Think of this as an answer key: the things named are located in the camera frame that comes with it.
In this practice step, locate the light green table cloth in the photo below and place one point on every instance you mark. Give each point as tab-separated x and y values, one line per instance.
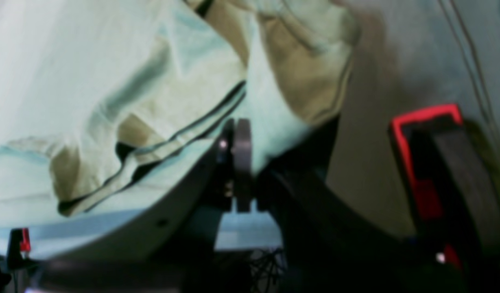
410	54

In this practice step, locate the light green T-shirt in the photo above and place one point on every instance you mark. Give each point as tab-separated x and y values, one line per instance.
105	104

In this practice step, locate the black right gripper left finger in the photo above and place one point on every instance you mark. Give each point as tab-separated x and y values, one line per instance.
166	249

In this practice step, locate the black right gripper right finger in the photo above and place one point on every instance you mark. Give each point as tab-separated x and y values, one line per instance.
328	247

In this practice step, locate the red clamp at corner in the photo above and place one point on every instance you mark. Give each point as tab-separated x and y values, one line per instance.
19	247

